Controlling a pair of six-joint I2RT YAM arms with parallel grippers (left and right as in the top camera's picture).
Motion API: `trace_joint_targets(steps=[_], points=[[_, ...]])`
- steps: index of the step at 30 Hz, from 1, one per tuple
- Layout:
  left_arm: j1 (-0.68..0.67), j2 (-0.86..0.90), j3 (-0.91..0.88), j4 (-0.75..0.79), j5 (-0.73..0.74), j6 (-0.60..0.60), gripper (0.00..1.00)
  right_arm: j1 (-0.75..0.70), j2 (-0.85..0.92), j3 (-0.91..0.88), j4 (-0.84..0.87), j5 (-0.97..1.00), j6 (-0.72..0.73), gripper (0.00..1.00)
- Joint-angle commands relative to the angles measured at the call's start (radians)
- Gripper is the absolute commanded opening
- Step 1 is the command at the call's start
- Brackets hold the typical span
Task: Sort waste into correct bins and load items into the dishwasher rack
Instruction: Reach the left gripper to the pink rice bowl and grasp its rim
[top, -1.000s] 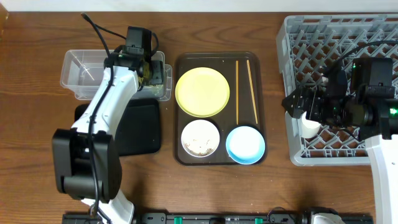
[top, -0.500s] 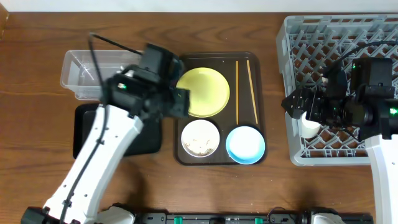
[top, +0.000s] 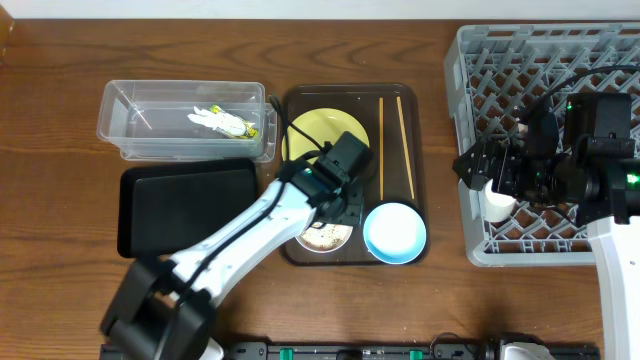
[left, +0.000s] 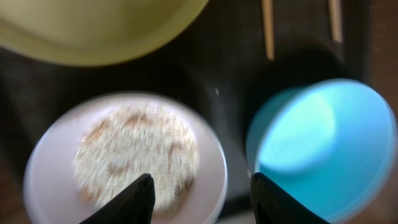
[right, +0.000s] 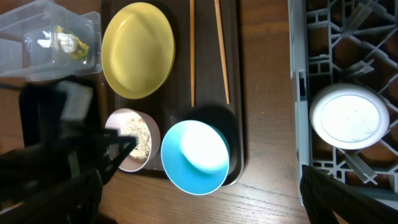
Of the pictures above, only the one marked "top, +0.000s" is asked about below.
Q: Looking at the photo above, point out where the white bowl with crumbs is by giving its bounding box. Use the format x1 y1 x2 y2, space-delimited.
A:
296 222 353 253

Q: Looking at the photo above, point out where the white cup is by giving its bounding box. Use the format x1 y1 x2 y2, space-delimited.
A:
482 180 517 222

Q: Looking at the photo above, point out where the green orange snack wrapper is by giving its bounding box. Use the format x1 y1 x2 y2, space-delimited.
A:
210 105 258 139

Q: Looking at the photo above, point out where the white tissue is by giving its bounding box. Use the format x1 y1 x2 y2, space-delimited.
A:
187 107 248 137

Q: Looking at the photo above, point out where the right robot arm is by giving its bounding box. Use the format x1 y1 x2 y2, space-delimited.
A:
453 92 639 359

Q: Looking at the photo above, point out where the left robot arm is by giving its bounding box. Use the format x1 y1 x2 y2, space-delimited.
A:
100 149 372 360

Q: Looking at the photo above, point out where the grey dishwasher rack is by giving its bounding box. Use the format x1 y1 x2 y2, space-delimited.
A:
444 22 639 267

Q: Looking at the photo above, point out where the light blue bowl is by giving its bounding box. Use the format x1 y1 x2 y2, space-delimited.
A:
362 202 428 265

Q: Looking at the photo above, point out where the yellow round plate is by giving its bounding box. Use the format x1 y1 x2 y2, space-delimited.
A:
281 108 370 162

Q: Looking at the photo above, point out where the dark brown serving tray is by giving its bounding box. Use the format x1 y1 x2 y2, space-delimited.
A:
278 83 430 267

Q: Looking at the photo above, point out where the left wooden chopstick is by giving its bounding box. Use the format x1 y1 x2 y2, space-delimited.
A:
378 97 384 201

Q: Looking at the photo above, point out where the wooden chopstick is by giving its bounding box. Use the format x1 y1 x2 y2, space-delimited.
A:
378 97 384 201
396 96 415 200

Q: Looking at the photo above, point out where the right wooden chopstick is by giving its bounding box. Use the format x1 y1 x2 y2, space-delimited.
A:
396 96 415 200

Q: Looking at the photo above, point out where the black plastic tray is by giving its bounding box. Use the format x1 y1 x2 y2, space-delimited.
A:
117 159 258 258

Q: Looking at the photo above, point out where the clear plastic bin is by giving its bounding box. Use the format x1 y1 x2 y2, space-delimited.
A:
97 80 278 162

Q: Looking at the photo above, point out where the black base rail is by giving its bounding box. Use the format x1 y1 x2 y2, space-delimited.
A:
223 332 602 360

